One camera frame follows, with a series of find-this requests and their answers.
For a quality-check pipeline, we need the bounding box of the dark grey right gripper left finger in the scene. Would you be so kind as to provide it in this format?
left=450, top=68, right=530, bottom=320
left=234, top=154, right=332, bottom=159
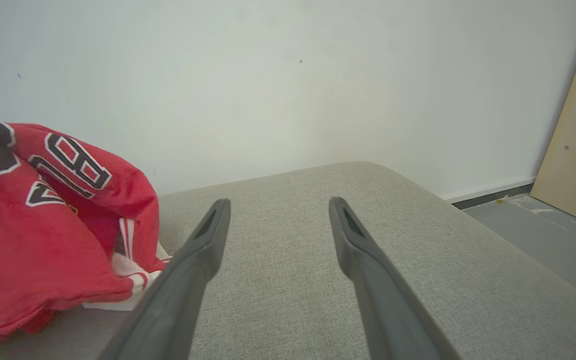
left=98, top=198, right=232, bottom=360

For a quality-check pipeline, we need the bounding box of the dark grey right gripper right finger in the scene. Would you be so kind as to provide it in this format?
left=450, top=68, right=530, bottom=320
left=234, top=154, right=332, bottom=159
left=328, top=196, right=461, bottom=360

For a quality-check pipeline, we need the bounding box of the red jersey with white sleeves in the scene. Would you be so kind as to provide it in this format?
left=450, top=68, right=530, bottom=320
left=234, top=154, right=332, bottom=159
left=0, top=118, right=173, bottom=358

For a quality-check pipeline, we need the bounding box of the grey fabric sofa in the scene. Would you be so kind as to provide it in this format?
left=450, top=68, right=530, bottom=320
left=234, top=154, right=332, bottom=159
left=0, top=161, right=576, bottom=360

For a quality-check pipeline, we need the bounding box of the white wall skirting board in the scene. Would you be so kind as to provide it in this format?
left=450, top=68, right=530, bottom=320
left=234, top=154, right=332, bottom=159
left=443, top=177, right=537, bottom=210

